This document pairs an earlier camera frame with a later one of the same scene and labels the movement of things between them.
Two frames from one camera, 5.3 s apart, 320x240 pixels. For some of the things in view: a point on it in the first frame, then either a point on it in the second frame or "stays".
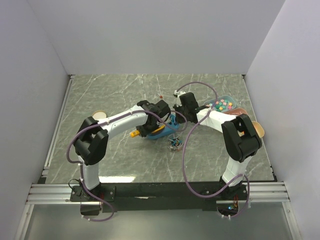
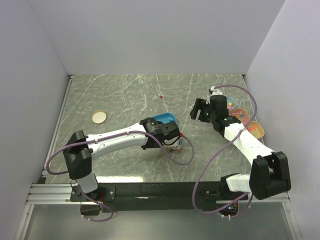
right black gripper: x=179 y=120 → x=200 y=104
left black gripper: x=143 y=132 → x=145 y=147
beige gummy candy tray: x=259 y=128 stays
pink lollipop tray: x=236 y=111 stays
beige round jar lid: x=99 y=114 stays
